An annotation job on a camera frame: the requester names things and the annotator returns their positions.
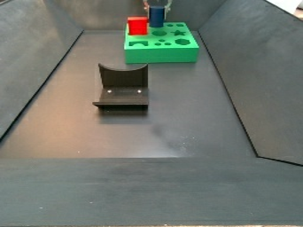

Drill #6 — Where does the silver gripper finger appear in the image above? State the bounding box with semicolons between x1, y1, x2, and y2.
142;0;151;11
164;0;172;13

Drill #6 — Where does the blue oval cylinder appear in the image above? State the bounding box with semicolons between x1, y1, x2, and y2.
150;6;164;27

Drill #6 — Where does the black curved fixture stand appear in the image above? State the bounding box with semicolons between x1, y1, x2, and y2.
92;64;150;108

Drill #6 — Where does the red rectangular block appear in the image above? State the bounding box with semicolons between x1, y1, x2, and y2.
128;16;148;35

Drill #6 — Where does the green shape sorter block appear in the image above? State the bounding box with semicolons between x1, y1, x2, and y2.
124;22;199;64

